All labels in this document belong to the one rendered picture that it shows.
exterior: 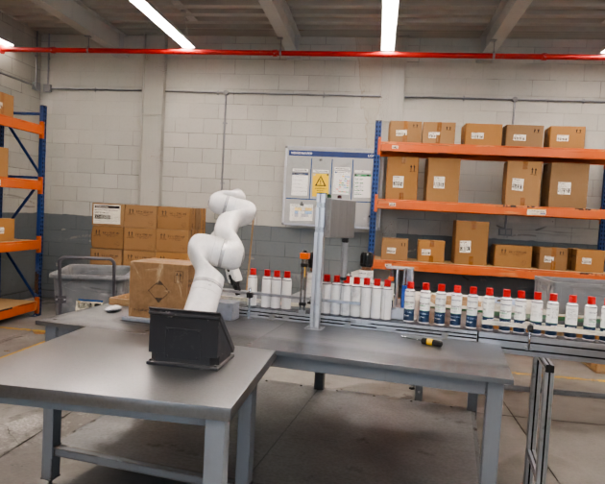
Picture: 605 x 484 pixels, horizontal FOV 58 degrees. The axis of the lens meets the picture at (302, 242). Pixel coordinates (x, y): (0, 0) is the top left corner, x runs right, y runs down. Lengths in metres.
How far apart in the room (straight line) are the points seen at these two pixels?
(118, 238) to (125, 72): 2.77
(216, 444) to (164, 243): 4.56
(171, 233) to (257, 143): 1.98
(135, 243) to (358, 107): 3.29
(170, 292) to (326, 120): 4.95
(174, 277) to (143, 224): 3.54
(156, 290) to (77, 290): 2.17
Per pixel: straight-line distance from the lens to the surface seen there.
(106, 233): 6.32
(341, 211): 2.67
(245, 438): 2.46
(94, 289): 4.80
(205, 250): 2.20
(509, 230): 7.26
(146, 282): 2.73
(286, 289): 2.87
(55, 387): 1.85
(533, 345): 2.77
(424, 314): 2.76
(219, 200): 2.55
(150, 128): 7.81
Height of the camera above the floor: 1.39
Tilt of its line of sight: 3 degrees down
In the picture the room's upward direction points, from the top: 3 degrees clockwise
